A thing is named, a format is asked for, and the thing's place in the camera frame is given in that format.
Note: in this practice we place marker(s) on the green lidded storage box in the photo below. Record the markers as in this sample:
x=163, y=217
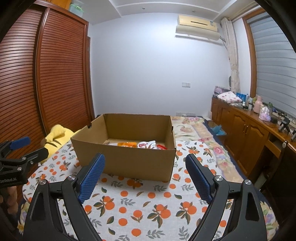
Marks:
x=76, y=7

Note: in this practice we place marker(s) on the floral bedspread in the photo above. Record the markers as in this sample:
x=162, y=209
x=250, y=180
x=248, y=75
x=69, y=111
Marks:
x=197, y=129

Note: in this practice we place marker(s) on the yellow plush toy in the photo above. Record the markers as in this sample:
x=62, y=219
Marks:
x=57, y=137

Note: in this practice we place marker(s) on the wooden sideboard cabinet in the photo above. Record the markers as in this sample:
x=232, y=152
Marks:
x=254, y=144

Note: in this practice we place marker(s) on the pink bottle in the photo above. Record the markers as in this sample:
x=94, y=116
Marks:
x=257, y=102

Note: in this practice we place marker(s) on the pink plastic bag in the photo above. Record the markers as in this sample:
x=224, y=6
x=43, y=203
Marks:
x=264, y=113

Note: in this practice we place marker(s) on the white red small packet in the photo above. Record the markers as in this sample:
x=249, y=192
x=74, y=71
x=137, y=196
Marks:
x=161, y=147

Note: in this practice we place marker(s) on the white air conditioner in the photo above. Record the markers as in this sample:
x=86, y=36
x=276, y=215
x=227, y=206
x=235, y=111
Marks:
x=197, y=27

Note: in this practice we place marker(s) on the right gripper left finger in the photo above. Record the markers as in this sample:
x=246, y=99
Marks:
x=44, y=220

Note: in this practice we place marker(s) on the brown cardboard box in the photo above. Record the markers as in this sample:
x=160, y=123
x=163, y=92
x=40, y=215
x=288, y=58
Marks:
x=103, y=134

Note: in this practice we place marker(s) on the white wall switch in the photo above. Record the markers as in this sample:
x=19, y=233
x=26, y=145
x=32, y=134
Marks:
x=186, y=85

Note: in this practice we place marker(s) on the orange snack packet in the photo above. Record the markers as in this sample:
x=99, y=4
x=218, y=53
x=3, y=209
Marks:
x=127, y=144

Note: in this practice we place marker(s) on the folded floral cloth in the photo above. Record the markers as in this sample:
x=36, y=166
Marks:
x=229, y=97

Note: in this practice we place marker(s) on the grey window blind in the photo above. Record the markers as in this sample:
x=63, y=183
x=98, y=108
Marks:
x=275, y=63

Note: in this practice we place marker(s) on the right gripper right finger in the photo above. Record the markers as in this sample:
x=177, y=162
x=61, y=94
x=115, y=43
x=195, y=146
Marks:
x=246, y=220

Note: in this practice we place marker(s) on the brown louvered wardrobe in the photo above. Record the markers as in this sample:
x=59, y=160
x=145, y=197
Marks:
x=45, y=75

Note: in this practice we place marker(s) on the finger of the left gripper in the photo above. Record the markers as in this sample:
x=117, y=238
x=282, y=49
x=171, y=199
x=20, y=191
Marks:
x=31, y=158
x=9, y=146

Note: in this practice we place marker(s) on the large clear white snack pack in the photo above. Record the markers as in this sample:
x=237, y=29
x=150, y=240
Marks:
x=147, y=145

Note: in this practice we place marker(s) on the person's left hand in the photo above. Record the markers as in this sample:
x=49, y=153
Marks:
x=9, y=197

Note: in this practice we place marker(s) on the orange print tablecloth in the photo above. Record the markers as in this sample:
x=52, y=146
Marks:
x=133, y=209

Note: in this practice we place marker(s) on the floral beige curtain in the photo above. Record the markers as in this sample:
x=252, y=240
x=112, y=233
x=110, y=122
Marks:
x=231, y=45

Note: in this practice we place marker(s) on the blue paper item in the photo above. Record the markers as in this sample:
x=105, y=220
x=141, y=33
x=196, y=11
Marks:
x=218, y=131

